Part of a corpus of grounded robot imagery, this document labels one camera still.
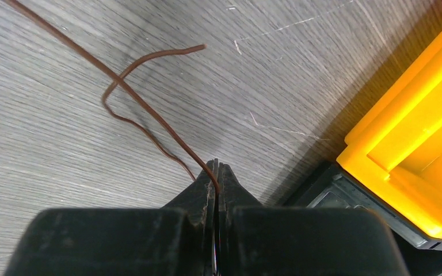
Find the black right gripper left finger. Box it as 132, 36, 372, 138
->
5, 172, 215, 275

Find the black plastic bin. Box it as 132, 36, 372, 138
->
277, 161, 442, 275

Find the yellow plastic bin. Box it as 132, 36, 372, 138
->
337, 31, 442, 239

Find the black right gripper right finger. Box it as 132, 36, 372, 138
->
218, 163, 408, 275

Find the brown cable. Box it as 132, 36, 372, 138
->
2, 0, 221, 195

